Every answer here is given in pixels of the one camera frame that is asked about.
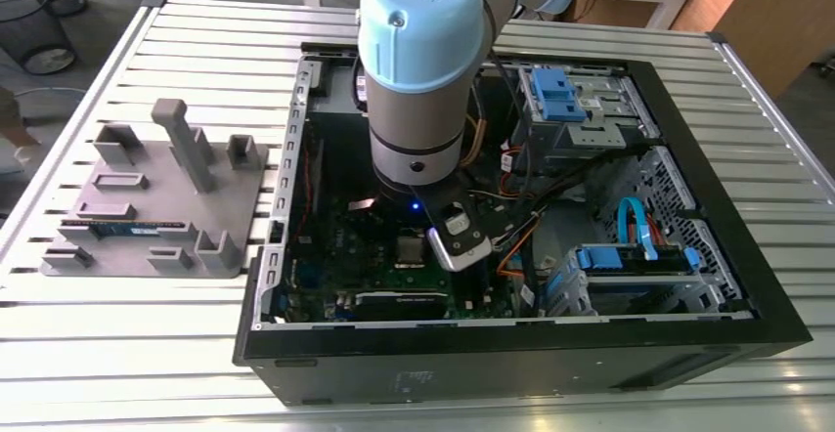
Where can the silver CPU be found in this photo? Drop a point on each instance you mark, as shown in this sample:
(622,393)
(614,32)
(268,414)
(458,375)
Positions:
(410,250)

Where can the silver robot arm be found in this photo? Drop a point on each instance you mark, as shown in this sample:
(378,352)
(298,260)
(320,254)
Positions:
(425,85)

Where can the CPU socket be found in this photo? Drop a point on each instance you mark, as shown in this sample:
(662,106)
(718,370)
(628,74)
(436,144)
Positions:
(410,267)

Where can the green motherboard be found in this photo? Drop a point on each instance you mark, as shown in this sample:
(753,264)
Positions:
(353,280)

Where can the blue VGA port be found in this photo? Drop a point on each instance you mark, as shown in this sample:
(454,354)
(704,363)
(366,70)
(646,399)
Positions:
(309,275)

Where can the black RAM slot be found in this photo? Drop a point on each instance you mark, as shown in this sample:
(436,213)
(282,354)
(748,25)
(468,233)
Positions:
(480,290)
(464,290)
(472,290)

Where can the black graphics card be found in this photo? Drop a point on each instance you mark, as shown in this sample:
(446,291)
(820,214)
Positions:
(398,307)

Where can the grey drive cage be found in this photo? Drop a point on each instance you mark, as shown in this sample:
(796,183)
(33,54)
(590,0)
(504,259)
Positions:
(588,141)

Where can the blue drive latch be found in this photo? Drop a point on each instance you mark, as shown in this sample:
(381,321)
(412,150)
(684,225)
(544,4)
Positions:
(554,95)

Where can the black PC case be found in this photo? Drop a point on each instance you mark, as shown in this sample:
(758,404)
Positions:
(457,368)

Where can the grey parts rack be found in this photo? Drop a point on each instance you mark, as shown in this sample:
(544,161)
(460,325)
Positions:
(164,241)

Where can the black disk blue carrier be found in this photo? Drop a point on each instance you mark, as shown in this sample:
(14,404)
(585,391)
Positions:
(626,258)

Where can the grey disk bay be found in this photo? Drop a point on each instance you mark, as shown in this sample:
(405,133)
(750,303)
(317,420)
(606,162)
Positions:
(642,280)

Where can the RAM stick blue label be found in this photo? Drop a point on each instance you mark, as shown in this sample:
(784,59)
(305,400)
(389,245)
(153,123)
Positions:
(118,230)

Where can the large black mesh wastebasket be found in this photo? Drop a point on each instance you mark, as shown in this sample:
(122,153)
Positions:
(39,31)

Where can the wooden cabinet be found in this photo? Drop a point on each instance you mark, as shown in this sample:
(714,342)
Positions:
(777,21)

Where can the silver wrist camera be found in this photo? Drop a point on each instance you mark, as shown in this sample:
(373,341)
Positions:
(464,241)

